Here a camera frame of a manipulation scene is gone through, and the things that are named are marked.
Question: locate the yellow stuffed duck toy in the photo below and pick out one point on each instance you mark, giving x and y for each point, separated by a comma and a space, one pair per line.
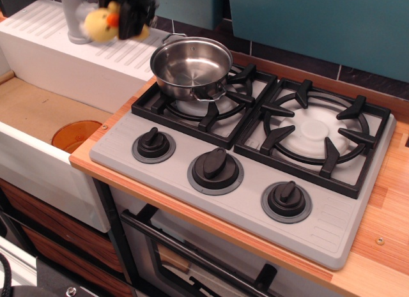
102, 24

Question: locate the grey toy faucet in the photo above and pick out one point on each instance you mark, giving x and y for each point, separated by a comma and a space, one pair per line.
75, 12

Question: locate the stainless steel pot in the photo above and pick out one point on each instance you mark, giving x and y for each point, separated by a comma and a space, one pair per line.
191, 68

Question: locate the white toy sink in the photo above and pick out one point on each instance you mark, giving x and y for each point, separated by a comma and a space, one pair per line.
48, 82

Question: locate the left black burner grate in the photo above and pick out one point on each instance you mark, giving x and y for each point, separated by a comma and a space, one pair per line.
219, 123

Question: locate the black burner grate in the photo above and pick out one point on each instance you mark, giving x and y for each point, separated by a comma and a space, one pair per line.
219, 123
330, 140

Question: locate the left black stove knob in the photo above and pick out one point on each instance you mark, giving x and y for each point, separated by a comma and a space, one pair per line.
153, 147

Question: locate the black stove knob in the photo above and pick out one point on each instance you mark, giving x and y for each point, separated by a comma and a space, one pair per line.
153, 147
286, 202
215, 173

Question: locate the orange plastic drain plate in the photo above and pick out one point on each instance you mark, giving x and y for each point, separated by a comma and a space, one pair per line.
71, 136

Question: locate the middle black stove knob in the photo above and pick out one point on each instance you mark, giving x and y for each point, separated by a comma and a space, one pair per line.
215, 173

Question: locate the right black burner grate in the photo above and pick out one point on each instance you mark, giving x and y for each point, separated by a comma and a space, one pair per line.
330, 140

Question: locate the wooden drawer front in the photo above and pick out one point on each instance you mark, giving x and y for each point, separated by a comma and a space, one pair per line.
82, 251

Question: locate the right black stove knob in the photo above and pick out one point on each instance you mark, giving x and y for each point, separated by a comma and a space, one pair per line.
286, 202

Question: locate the toy oven door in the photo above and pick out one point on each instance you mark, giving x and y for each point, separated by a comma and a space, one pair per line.
183, 260

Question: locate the grey toy stove top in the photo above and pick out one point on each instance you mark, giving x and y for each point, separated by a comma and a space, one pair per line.
324, 237

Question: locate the black oven door handle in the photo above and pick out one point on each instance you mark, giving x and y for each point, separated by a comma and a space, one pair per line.
142, 223

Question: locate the teal wall cabinet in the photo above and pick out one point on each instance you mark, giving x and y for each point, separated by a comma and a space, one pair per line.
370, 35

